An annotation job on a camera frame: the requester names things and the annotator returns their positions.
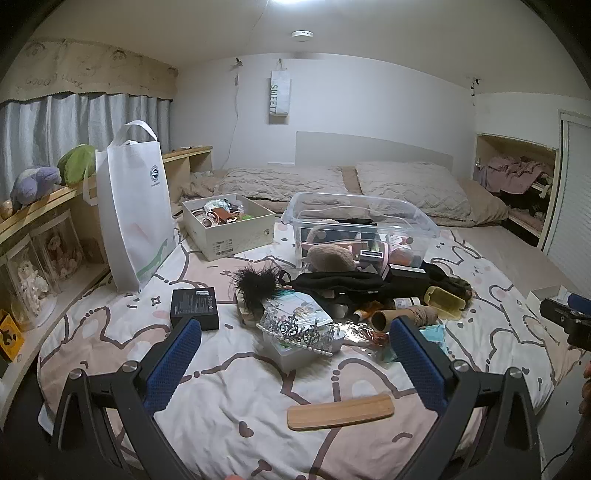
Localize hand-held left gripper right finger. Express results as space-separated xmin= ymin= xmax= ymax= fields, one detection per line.
xmin=390 ymin=316 xmax=541 ymax=480

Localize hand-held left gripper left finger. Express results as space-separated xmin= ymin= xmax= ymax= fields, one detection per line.
xmin=50 ymin=318 xmax=204 ymax=480

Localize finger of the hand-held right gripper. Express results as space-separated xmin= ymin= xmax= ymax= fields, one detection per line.
xmin=539 ymin=294 xmax=591 ymax=326

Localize teal wipes packet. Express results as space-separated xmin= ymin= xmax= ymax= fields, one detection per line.
xmin=378 ymin=322 xmax=448 ymax=364

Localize beige yarn spool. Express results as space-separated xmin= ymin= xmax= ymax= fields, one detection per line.
xmin=371 ymin=306 xmax=439 ymax=333

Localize yellow plastic dish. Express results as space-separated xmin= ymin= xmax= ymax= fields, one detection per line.
xmin=423 ymin=285 xmax=468 ymax=321

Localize clear plastic storage container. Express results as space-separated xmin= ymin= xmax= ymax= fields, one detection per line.
xmin=281 ymin=192 xmax=440 ymax=274

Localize flat black box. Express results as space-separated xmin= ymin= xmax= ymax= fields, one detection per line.
xmin=169 ymin=287 xmax=221 ymax=331

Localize orange tube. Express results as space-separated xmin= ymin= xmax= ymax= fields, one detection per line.
xmin=353 ymin=302 xmax=385 ymax=325

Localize dark fur item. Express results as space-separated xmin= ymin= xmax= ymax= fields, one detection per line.
xmin=425 ymin=262 xmax=474 ymax=298

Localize wooden flat board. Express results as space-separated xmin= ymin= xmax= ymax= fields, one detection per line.
xmin=287 ymin=393 xmax=396 ymax=433

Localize large black box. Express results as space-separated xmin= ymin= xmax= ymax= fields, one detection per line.
xmin=382 ymin=263 xmax=429 ymax=283

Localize black knit cloth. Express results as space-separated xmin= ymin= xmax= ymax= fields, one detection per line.
xmin=292 ymin=270 xmax=394 ymax=303

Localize orange pink toy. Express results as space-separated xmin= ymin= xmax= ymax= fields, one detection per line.
xmin=387 ymin=234 xmax=424 ymax=267

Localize black feather accessory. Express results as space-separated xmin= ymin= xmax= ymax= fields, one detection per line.
xmin=230 ymin=267 xmax=293 ymax=317

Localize white plastic box green label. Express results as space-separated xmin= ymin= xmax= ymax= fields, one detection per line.
xmin=262 ymin=323 xmax=346 ymax=376

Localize silver pearl tiara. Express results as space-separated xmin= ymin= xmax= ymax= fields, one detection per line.
xmin=257 ymin=308 xmax=346 ymax=357

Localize beige plush item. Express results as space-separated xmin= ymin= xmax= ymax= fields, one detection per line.
xmin=307 ymin=244 xmax=357 ymax=273

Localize white cardboard box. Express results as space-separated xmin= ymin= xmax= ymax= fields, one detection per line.
xmin=181 ymin=196 xmax=277 ymax=262

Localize pile of clothes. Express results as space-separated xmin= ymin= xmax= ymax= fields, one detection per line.
xmin=475 ymin=156 xmax=556 ymax=217

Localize clear bag with plush toy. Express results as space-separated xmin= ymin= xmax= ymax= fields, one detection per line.
xmin=0 ymin=249 xmax=62 ymax=332
xmin=28 ymin=216 xmax=88 ymax=283

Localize white tote bag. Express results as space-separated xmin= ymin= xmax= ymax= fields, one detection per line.
xmin=83 ymin=121 xmax=179 ymax=294

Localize yellow box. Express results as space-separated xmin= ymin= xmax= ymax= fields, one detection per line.
xmin=0 ymin=309 xmax=25 ymax=361

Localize beige pillow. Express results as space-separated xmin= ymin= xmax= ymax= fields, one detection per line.
xmin=355 ymin=161 xmax=472 ymax=223

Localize wooden shelf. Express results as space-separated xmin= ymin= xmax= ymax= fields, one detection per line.
xmin=0 ymin=145 xmax=214 ymax=384

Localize white headboard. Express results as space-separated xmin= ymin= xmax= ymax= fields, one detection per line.
xmin=294 ymin=130 xmax=456 ymax=172

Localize green plush toy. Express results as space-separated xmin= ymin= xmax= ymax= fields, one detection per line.
xmin=57 ymin=144 xmax=99 ymax=186

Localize purple plush toy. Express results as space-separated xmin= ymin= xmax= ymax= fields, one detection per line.
xmin=9 ymin=165 xmax=64 ymax=212

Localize grey curtain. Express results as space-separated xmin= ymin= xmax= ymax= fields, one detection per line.
xmin=0 ymin=91 xmax=175 ymax=197

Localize hanging white paper bag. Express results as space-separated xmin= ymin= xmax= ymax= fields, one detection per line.
xmin=268 ymin=59 xmax=293 ymax=126

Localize beige printed valance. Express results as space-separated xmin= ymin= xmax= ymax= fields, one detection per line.
xmin=7 ymin=38 xmax=180 ymax=101

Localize wall cable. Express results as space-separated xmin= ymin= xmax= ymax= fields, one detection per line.
xmin=222 ymin=58 xmax=245 ymax=169

